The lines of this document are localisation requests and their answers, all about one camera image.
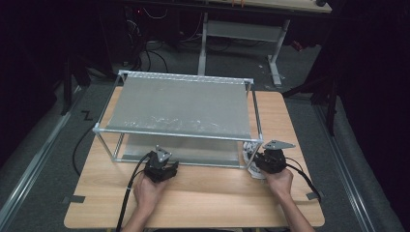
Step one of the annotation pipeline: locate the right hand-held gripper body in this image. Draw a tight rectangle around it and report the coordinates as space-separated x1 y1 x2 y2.
254 139 296 175

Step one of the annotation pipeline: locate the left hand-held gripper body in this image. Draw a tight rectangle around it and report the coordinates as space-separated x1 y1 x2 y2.
143 145 173 184

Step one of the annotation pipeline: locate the white black patterned cloth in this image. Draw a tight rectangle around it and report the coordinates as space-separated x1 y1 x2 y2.
242 141 269 180

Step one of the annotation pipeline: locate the silver metal shelf rack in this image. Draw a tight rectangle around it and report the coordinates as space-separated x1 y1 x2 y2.
92 70 265 170

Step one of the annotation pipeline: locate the person's left hand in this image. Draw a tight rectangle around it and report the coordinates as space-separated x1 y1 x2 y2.
133 175 169 211

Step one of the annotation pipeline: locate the person's right hand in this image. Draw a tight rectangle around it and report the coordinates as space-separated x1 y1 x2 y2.
264 167 295 201

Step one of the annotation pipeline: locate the dark metal stand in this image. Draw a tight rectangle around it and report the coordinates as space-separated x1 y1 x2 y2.
283 62 339 136
60 52 93 116

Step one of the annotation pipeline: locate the desk with white legs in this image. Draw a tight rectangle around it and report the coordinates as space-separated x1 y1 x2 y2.
197 0 333 87

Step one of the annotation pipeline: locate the dark computer tower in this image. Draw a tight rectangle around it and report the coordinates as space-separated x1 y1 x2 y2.
98 4 146 66

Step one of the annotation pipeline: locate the left hand-held gripper black cable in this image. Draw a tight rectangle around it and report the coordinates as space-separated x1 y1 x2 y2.
115 151 153 232

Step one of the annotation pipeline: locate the hand-held gripper black cable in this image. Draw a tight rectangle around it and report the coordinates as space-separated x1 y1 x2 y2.
284 158 322 202
115 151 153 232

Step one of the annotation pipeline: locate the right hand-held gripper black cable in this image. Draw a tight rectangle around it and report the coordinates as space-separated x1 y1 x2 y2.
284 158 322 202

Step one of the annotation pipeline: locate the metal floor rail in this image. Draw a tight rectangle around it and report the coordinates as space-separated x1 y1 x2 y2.
0 86 85 223
313 104 376 232

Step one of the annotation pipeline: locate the thin black floor cable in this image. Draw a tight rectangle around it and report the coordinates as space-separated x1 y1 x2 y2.
72 127 96 177

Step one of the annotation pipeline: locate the black cable bundle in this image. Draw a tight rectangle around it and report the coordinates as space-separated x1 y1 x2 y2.
125 18 170 73

